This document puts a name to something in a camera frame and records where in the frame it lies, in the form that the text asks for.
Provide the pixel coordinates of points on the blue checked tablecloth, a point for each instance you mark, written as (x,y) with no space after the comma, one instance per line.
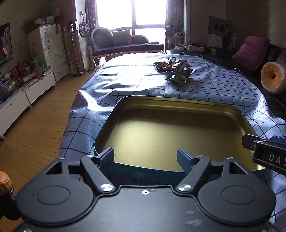
(212,89)

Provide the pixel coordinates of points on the round metal bowl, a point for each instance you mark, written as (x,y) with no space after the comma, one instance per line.
(12,84)

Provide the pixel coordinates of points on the round colourful dartboard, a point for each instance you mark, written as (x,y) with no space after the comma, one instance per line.
(84,29)

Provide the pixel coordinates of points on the teal tin box gold inside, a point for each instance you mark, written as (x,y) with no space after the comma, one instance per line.
(167,133)

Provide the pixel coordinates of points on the round painted ornament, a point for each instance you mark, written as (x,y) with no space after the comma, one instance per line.
(41,21)
(50,19)

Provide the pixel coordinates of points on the purple chaise longue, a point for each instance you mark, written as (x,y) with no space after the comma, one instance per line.
(116,48)

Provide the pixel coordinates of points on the large window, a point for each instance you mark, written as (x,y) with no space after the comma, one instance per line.
(131,13)

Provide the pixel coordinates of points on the wall poster with dark figures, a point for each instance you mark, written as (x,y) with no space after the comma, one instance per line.
(220,25)

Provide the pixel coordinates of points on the patterned window curtain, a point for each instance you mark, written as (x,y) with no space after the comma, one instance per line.
(174,13)
(90,13)

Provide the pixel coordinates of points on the white cartoon print cabinet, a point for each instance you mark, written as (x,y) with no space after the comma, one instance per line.
(52,49)

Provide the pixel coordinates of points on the red cushion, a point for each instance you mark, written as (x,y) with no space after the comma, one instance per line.
(130,36)

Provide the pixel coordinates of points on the magenta pillow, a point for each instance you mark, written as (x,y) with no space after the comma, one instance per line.
(252,53)

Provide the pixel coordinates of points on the pile of snack packets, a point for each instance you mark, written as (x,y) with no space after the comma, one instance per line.
(178,68)

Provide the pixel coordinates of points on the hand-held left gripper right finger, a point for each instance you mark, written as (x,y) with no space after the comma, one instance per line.
(185,159)

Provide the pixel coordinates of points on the white paper bag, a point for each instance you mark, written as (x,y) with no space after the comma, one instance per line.
(215,41)

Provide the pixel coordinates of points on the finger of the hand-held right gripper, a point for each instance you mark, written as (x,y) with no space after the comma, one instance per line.
(279,138)
(250,141)

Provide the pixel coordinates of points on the grey cushion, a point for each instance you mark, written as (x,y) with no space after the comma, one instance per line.
(120,38)

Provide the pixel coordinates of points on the leaning picture frame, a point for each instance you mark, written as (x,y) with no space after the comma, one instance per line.
(231,42)

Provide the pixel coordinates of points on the white low television stand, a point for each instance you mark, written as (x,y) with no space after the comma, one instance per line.
(38,89)

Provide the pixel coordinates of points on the red stick vacuum cleaner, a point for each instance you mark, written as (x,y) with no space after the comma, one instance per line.
(71,29)

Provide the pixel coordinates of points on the cluttered side table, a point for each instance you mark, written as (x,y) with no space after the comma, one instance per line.
(174,38)

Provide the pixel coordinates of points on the crumpled newspapers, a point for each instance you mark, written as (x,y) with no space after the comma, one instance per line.
(196,48)

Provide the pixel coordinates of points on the black leather sofa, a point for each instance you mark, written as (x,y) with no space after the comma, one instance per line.
(245,73)

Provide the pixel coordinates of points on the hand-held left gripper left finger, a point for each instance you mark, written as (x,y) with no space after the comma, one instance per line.
(107,156)

